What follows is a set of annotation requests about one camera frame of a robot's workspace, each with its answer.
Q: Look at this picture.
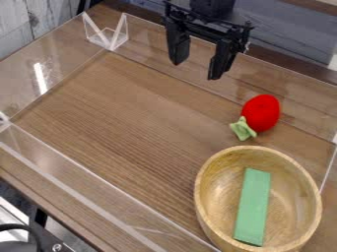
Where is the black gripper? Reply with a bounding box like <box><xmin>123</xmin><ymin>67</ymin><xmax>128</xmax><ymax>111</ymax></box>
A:
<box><xmin>163</xmin><ymin>0</ymin><xmax>254</xmax><ymax>80</ymax></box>

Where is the green rectangular block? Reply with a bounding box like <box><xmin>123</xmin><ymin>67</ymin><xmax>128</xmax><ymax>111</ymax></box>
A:
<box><xmin>233</xmin><ymin>168</ymin><xmax>272</xmax><ymax>247</ymax></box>

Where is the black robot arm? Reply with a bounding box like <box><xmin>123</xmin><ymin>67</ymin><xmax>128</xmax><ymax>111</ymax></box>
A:
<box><xmin>162</xmin><ymin>0</ymin><xmax>254</xmax><ymax>80</ymax></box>

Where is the brown wooden bowl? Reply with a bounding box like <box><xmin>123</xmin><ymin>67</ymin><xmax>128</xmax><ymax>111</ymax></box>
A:
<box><xmin>194</xmin><ymin>146</ymin><xmax>322</xmax><ymax>252</ymax></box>

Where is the red plush strawberry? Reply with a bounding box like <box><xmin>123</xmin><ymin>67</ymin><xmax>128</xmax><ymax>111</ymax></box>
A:
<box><xmin>229</xmin><ymin>94</ymin><xmax>281</xmax><ymax>141</ymax></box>

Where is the clear acrylic front panel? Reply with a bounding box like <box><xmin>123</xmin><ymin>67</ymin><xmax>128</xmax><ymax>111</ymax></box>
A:
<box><xmin>0</xmin><ymin>112</ymin><xmax>218</xmax><ymax>252</ymax></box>

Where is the black table leg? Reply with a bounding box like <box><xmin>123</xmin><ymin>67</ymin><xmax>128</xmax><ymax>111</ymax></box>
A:
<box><xmin>35</xmin><ymin>209</ymin><xmax>48</xmax><ymax>227</ymax></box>

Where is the clear acrylic corner bracket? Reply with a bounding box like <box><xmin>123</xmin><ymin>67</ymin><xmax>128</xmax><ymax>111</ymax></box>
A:
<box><xmin>82</xmin><ymin>13</ymin><xmax>128</xmax><ymax>51</ymax></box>

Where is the black cable bottom left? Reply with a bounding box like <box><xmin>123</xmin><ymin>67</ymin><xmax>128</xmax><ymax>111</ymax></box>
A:
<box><xmin>0</xmin><ymin>223</ymin><xmax>44</xmax><ymax>252</ymax></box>

